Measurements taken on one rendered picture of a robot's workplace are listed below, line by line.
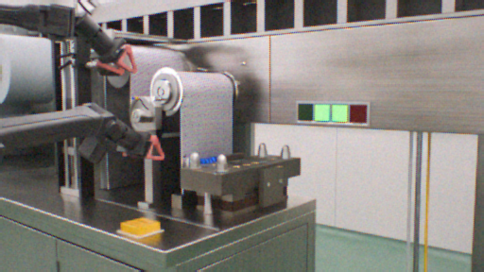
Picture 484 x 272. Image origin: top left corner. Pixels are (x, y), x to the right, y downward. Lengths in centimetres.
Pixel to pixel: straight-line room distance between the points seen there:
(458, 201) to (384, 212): 60
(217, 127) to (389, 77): 55
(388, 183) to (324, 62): 256
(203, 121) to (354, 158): 268
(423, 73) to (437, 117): 13
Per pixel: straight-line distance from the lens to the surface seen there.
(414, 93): 132
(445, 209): 380
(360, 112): 137
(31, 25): 121
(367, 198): 400
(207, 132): 145
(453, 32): 131
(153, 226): 116
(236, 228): 120
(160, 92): 139
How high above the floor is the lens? 124
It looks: 5 degrees down
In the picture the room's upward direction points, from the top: straight up
